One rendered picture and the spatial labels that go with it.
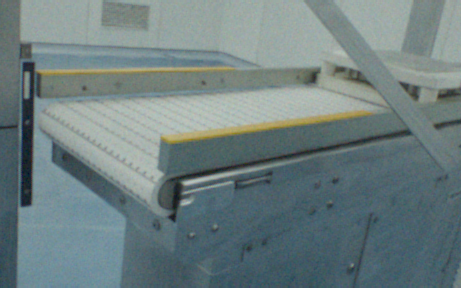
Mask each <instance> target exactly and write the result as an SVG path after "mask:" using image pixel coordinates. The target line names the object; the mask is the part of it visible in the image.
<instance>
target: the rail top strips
mask: <svg viewBox="0 0 461 288"><path fill-rule="evenodd" d="M206 71H236V68H231V67H211V68H130V69H89V70H36V73H37V74H41V75H57V74H66V75H86V74H116V73H147V72H206ZM372 114H373V113H372V112H370V111H366V110H354V111H348V112H342V113H336V114H323V115H317V116H311V117H305V118H292V119H287V120H280V121H274V122H261V123H256V124H249V125H243V126H231V127H225V128H218V129H212V130H200V131H194V132H187V133H182V134H169V135H163V136H160V139H162V140H163V141H166V142H167V143H169V144H174V143H179V142H184V141H195V140H201V139H206V138H212V137H223V136H229V135H234V134H245V133H251V132H256V131H262V130H272V129H278V128H283V127H289V126H300V125H306V124H311V123H317V122H328V121H334V120H339V119H345V118H355V117H361V116H366V115H372Z"/></svg>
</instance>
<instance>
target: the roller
mask: <svg viewBox="0 0 461 288"><path fill-rule="evenodd" d="M177 179H180V178H179V177H178V176H176V177H172V178H170V179H168V180H166V181H165V182H164V184H162V186H161V187H160V190H159V192H158V195H157V201H158V203H159V205H160V207H162V208H165V209H166V210H167V211H174V210H175V209H177V208H178V201H179V188H178V184H177V182H178V180H177Z"/></svg>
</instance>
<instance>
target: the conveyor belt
mask: <svg viewBox="0 0 461 288"><path fill-rule="evenodd" d="M385 108H388V107H385V106H380V105H378V104H375V103H372V102H367V101H365V100H362V99H359V98H354V97H352V96H349V95H346V94H342V93H339V92H336V91H331V90H329V89H325V88H320V87H316V86H302V87H277V88H264V89H252V90H239V91H214V92H202V93H189V94H176V95H152V96H139V97H126V98H101V99H89V100H76V101H63V102H52V103H50V104H49V105H47V106H45V107H44V109H43V110H41V113H40V114H39V117H38V127H39V129H40V130H41V133H43V134H44V135H45V136H46V137H49V139H50V140H52V141H54V142H55V143H56V144H57V145H60V146H61V147H62V148H63V149H65V150H66V151H68V152H69V153H71V154H72V155H73V156H74V157H77V159H79V160H80V161H82V162H83V163H85V165H88V166H89V167H90V168H93V170H95V171H96V172H98V173H99V174H101V176H104V177H105V178H106V179H107V180H109V181H110V182H112V183H113V184H115V185H116V186H117V187H118V188H121V190H123V191H124V192H126V193H127V194H129V196H132V197H133V198H134V199H136V200H137V201H139V202H140V203H142V204H143V205H144V206H145V207H148V209H150V210H151V211H153V212H154V213H156V215H160V216H169V215H175V214H177V209H175V210H174V211H167V210H166V209H165V208H162V207H160V205H159V203H158V201H157V195H158V192H159V190H160V187H161V186H162V184H164V182H165V181H166V180H168V179H170V178H172V177H176V176H184V175H188V174H192V173H196V172H204V171H208V170H212V169H216V168H224V167H228V166H232V165H240V164H244V163H248V162H252V161H260V160H264V159H268V158H272V157H280V156H283V155H287V154H291V153H299V152H303V151H307V150H311V149H319V148H323V147H327V146H331V145H339V144H343V143H347V142H351V141H359V140H363V139H367V138H371V137H379V136H383V135H387V134H391V133H399V132H403V131H407V130H409V129H400V130H396V131H392V132H388V133H379V134H375V135H371V136H367V137H359V138H354V139H350V140H346V141H338V142H334V143H330V144H326V145H318V146H314V147H310V148H306V149H297V150H293V151H289V152H285V153H277V154H273V155H268V156H264V157H256V158H252V159H249V160H245V161H236V162H232V163H228V164H224V165H216V166H211V167H207V168H199V169H195V170H191V171H187V172H179V173H175V174H171V175H165V174H164V173H163V172H160V171H159V170H158V169H157V165H158V158H159V150H160V136H163V135H169V134H182V133H187V132H194V131H200V130H212V129H218V128H225V127H231V126H243V125H249V124H256V123H261V122H274V121H280V120H287V119H292V118H305V117H311V116H317V115H323V114H336V113H342V112H348V111H354V110H366V111H367V110H379V109H385Z"/></svg>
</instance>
